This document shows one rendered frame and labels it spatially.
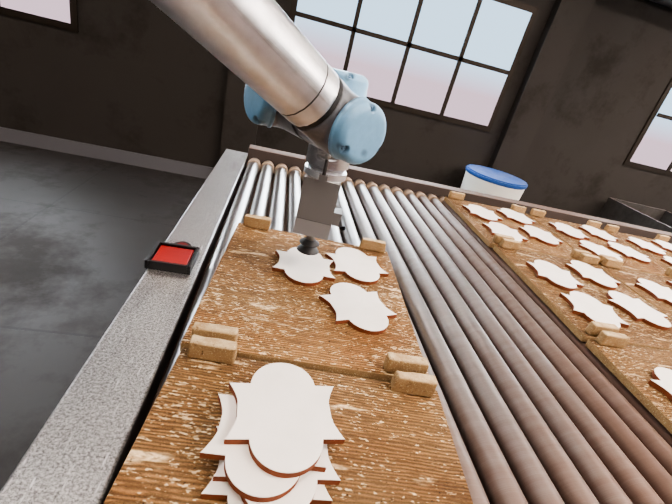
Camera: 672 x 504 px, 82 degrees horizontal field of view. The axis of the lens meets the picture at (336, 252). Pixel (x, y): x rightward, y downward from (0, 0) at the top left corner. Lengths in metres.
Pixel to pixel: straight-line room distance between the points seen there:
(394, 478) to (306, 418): 0.11
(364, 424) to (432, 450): 0.08
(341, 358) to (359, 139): 0.30
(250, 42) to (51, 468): 0.43
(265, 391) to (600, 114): 4.67
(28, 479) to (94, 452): 0.05
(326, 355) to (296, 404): 0.13
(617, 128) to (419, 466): 4.76
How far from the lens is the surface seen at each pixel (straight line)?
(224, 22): 0.39
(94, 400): 0.53
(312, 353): 0.57
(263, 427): 0.43
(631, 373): 0.90
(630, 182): 5.44
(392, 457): 0.49
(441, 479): 0.50
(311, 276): 0.72
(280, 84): 0.42
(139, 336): 0.60
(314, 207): 0.67
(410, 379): 0.55
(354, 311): 0.66
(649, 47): 5.06
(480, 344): 0.77
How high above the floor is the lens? 1.31
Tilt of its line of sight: 26 degrees down
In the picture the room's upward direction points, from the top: 15 degrees clockwise
